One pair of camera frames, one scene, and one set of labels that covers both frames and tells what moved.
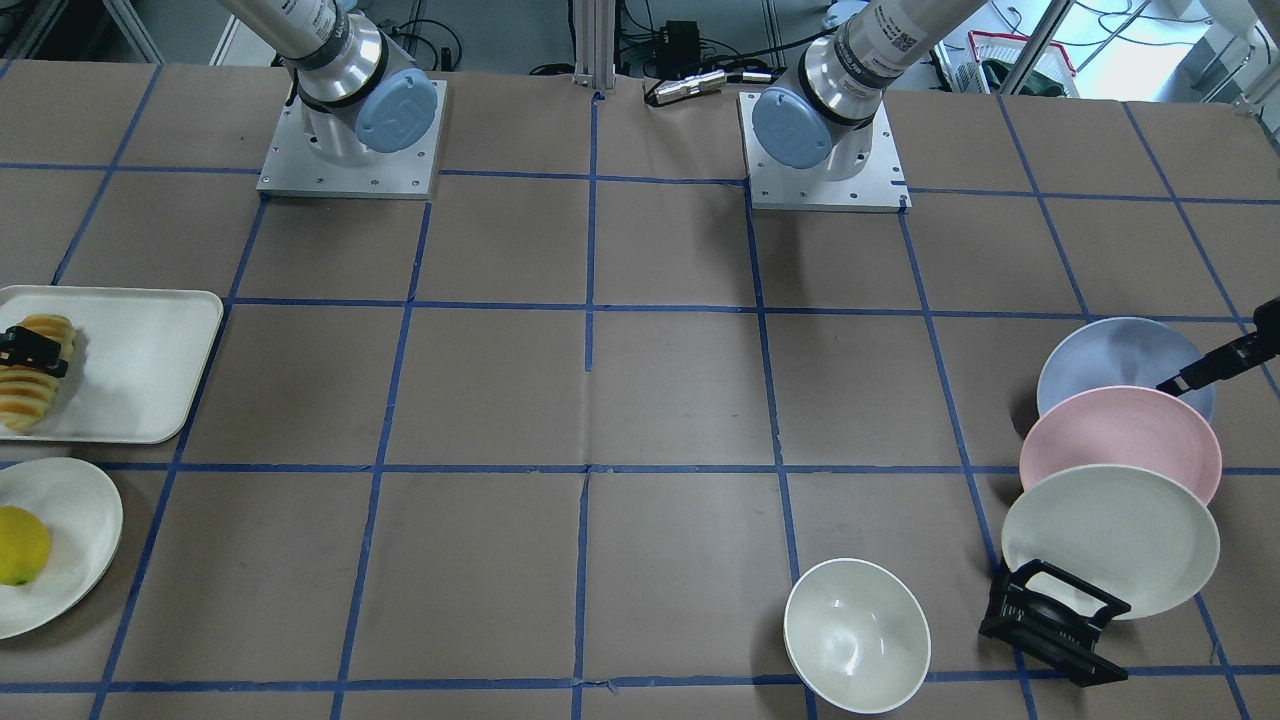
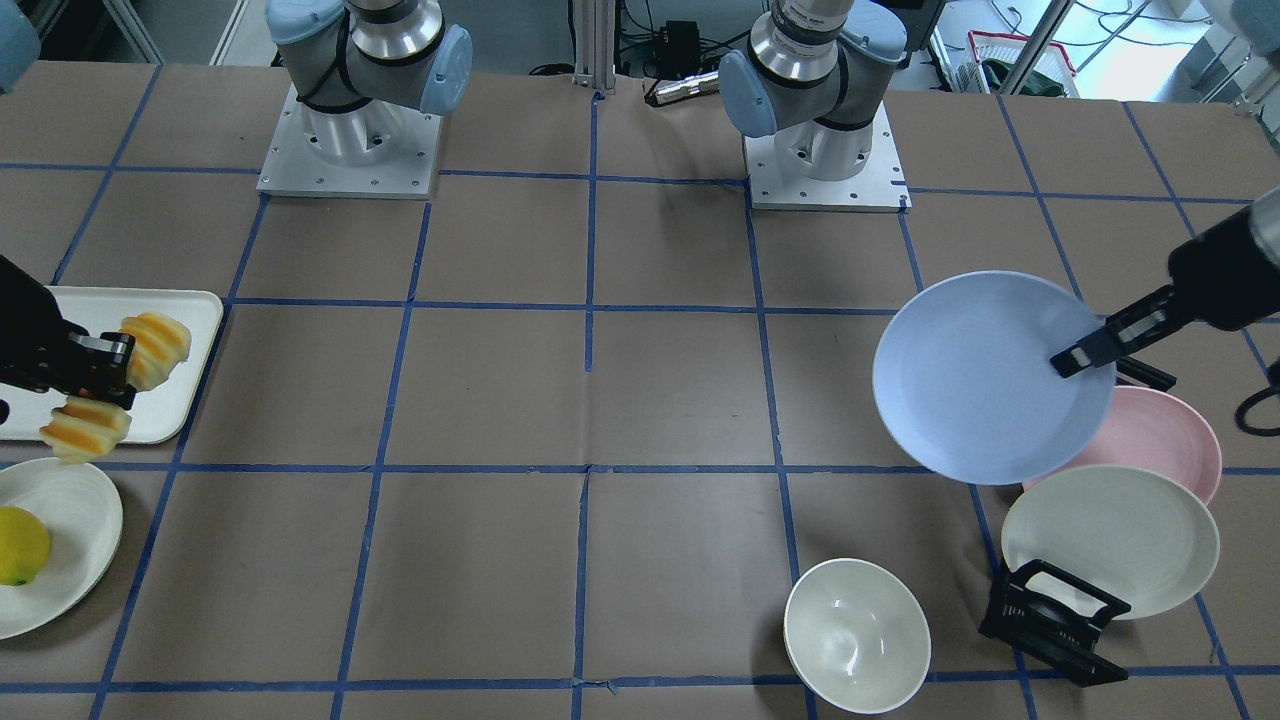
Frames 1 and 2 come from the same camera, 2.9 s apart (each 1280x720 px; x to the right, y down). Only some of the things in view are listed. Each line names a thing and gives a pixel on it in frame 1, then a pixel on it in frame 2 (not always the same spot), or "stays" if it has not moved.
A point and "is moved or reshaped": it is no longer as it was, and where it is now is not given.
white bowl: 856,637 stays
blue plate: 1118,352 is moved or reshaped
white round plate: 82,514 stays
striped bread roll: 28,396 to 86,426
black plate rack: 1061,636 stays
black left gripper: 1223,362 to 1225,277
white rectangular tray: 139,356 stays
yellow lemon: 24,547 stays
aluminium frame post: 594,44 stays
